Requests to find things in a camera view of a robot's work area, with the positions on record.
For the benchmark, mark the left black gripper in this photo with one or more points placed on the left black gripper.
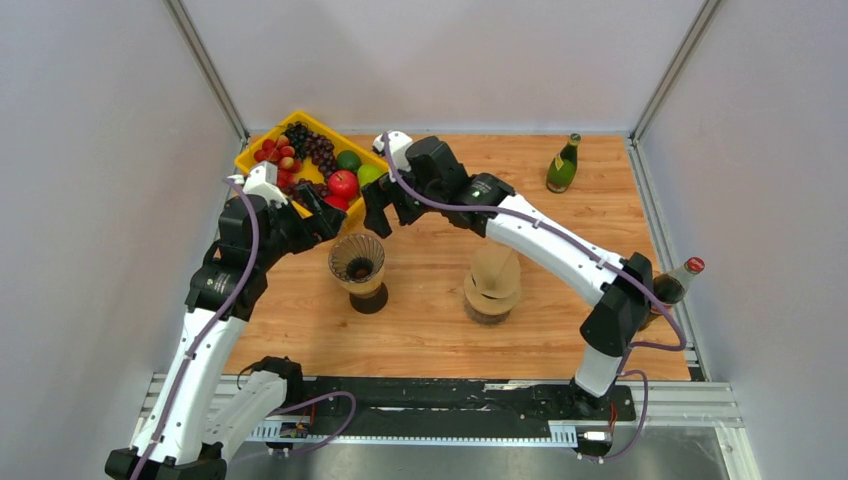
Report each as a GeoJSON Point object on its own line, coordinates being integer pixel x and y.
{"type": "Point", "coordinates": [325, 222]}

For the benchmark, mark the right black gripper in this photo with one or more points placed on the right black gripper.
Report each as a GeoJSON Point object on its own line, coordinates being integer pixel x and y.
{"type": "Point", "coordinates": [380, 194]}

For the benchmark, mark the clear glass ribbed dripper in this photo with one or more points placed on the clear glass ribbed dripper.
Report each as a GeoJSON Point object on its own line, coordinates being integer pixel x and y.
{"type": "Point", "coordinates": [357, 258]}

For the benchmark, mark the brown paper filter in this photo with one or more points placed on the brown paper filter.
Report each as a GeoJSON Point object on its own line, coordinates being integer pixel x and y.
{"type": "Point", "coordinates": [495, 272]}

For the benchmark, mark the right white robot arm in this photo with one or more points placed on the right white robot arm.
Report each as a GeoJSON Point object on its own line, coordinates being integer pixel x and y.
{"type": "Point", "coordinates": [425, 176]}

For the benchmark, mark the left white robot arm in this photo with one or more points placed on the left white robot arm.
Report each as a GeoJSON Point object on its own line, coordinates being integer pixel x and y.
{"type": "Point", "coordinates": [180, 438]}

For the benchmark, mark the red apple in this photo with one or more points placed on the red apple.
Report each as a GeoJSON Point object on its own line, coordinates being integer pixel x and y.
{"type": "Point", "coordinates": [337, 202]}
{"type": "Point", "coordinates": [344, 184]}

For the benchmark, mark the green pear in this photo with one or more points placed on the green pear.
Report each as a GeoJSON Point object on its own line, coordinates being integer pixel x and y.
{"type": "Point", "coordinates": [368, 173]}

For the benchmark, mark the yellow plastic fruit tray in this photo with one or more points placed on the yellow plastic fruit tray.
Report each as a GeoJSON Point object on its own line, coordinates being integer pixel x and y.
{"type": "Point", "coordinates": [244, 160]}

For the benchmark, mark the green lime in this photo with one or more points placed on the green lime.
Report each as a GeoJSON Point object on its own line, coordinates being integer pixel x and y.
{"type": "Point", "coordinates": [348, 160]}

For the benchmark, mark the dark purple grape bunch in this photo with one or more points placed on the dark purple grape bunch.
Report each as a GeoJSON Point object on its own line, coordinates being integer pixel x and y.
{"type": "Point", "coordinates": [312, 146]}

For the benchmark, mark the red glass carafe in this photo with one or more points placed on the red glass carafe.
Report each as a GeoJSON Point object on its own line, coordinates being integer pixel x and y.
{"type": "Point", "coordinates": [370, 303]}

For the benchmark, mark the glass server with wooden collar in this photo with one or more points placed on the glass server with wooden collar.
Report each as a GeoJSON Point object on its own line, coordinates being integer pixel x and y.
{"type": "Point", "coordinates": [486, 308]}

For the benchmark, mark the green glass bottle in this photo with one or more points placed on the green glass bottle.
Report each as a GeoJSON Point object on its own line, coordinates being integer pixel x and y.
{"type": "Point", "coordinates": [563, 166]}

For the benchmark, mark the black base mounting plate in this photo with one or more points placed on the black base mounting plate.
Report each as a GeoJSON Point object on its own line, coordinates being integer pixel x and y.
{"type": "Point", "coordinates": [432, 408]}

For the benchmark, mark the cola bottle red cap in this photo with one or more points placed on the cola bottle red cap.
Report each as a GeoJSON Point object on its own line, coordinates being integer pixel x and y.
{"type": "Point", "coordinates": [671, 287]}

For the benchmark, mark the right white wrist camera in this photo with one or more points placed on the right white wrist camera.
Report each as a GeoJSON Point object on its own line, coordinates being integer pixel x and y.
{"type": "Point", "coordinates": [397, 146]}

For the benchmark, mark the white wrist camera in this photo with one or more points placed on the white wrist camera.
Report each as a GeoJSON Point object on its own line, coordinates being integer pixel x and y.
{"type": "Point", "coordinates": [397, 146]}
{"type": "Point", "coordinates": [261, 180]}

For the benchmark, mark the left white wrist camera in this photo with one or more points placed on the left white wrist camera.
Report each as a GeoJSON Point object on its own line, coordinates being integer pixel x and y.
{"type": "Point", "coordinates": [261, 180]}

